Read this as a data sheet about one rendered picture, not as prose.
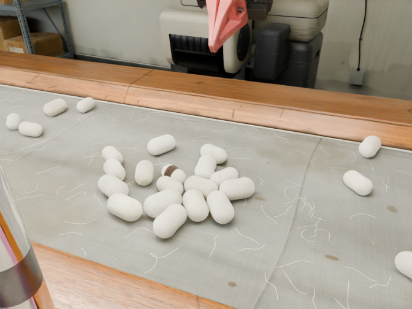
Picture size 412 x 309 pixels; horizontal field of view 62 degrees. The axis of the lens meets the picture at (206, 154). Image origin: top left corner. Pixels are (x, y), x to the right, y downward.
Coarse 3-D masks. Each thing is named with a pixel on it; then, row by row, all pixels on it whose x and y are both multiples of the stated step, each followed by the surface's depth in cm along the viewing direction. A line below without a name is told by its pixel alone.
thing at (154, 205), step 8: (160, 192) 33; (168, 192) 33; (176, 192) 33; (152, 200) 32; (160, 200) 32; (168, 200) 32; (176, 200) 33; (144, 208) 32; (152, 208) 32; (160, 208) 32; (152, 216) 32
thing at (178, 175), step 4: (168, 164) 38; (164, 168) 37; (176, 172) 36; (180, 172) 37; (184, 172) 37; (172, 176) 36; (176, 176) 36; (180, 176) 36; (184, 176) 37; (180, 180) 36; (184, 180) 37
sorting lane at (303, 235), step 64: (0, 128) 49; (64, 128) 49; (128, 128) 49; (192, 128) 49; (256, 128) 49; (64, 192) 36; (256, 192) 36; (320, 192) 36; (384, 192) 36; (128, 256) 29; (192, 256) 29; (256, 256) 29; (320, 256) 29; (384, 256) 29
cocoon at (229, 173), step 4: (228, 168) 37; (232, 168) 37; (216, 172) 36; (220, 172) 36; (224, 172) 36; (228, 172) 36; (232, 172) 36; (236, 172) 37; (212, 176) 36; (216, 176) 36; (220, 176) 36; (224, 176) 36; (228, 176) 36; (232, 176) 36; (236, 176) 36; (216, 180) 36; (220, 180) 36; (224, 180) 36; (216, 184) 36; (220, 184) 36
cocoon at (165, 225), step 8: (168, 208) 31; (176, 208) 31; (184, 208) 31; (160, 216) 30; (168, 216) 30; (176, 216) 30; (184, 216) 31; (160, 224) 30; (168, 224) 30; (176, 224) 30; (160, 232) 30; (168, 232) 30
